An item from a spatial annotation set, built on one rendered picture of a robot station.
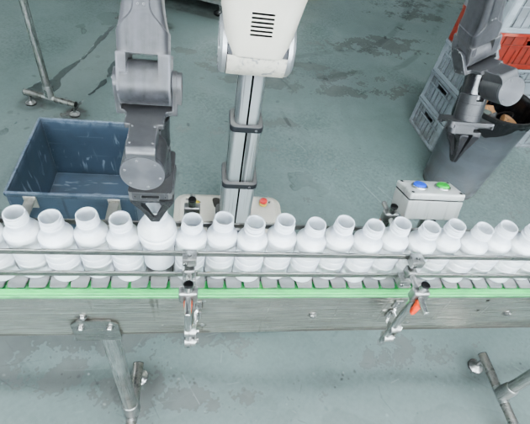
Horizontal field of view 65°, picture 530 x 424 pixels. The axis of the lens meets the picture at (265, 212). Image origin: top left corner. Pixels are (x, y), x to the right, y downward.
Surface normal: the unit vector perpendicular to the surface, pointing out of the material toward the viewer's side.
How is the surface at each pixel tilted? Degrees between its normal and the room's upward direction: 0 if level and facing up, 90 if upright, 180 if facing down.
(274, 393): 0
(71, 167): 90
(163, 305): 90
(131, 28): 60
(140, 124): 4
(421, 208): 70
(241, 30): 90
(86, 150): 90
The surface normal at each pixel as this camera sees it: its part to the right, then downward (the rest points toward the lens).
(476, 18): -0.89, 0.44
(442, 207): 0.13, 0.47
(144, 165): 0.09, 0.74
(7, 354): 0.14, -0.67
